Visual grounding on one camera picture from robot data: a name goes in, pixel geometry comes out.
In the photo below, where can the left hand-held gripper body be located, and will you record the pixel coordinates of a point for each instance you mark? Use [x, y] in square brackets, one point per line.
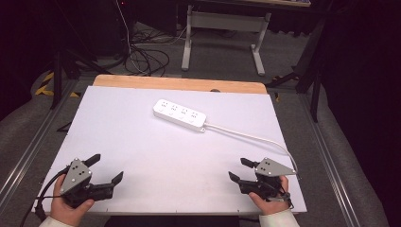
[75, 176]

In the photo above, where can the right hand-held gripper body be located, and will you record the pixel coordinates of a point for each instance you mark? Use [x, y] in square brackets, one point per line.
[269, 168]

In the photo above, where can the person's left hand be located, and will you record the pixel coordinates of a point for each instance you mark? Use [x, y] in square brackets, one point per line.
[67, 209]

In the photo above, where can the person's right hand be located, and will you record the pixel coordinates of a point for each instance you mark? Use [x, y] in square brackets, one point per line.
[271, 205]

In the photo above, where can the white table mat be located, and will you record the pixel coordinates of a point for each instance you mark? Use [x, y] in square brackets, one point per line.
[157, 164]

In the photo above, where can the white power strip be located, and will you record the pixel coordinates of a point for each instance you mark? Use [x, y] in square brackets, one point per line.
[179, 115]

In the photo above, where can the black metal stand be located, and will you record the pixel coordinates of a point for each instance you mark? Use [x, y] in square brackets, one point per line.
[315, 78]
[57, 78]

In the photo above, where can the aluminium rail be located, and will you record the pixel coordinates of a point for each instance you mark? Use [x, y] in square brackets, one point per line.
[31, 144]
[324, 157]

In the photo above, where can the white metal desk frame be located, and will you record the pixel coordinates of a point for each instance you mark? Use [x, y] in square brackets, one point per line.
[227, 20]

